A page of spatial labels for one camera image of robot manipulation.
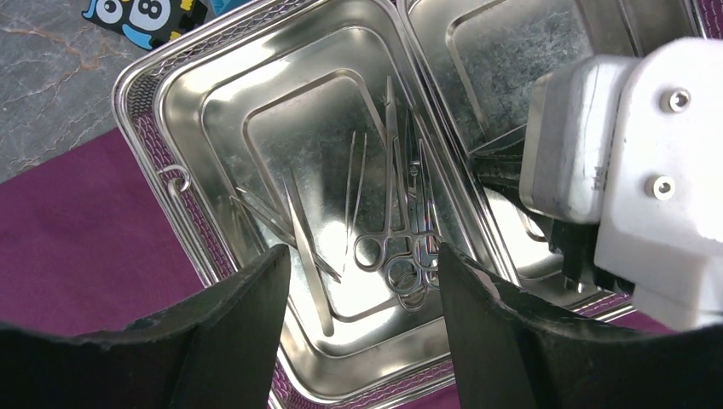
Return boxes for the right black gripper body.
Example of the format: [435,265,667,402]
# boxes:
[468,124,633,295]

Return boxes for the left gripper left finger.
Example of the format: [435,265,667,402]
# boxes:
[1,245,291,408]

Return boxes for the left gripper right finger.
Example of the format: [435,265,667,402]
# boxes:
[438,243,722,408]

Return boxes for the metal instrument tray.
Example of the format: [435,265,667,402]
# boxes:
[113,1,722,408]

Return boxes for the purple cloth wrap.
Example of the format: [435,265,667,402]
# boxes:
[0,0,723,409]

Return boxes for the blue small block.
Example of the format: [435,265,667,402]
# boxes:
[209,0,251,16]

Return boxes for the steel surgical scissors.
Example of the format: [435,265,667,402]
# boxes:
[386,109,441,312]

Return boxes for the steel forceps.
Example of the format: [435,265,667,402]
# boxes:
[342,131,367,274]
[353,76,412,273]

